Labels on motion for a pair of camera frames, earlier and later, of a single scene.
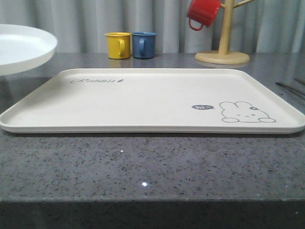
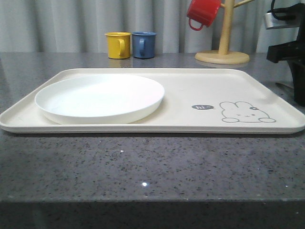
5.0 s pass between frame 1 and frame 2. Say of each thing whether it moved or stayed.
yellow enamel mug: stayed
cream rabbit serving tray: stayed
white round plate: moved
